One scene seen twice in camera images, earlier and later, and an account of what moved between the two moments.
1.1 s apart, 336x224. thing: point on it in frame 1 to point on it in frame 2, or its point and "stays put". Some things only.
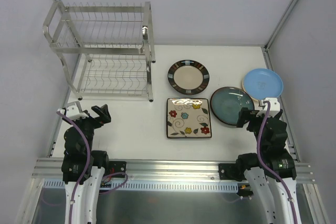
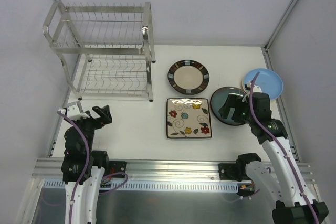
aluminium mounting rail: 50,169 stays put
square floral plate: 188,118 stays put
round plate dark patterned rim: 188,77 stays put
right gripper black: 254,118 to 235,109
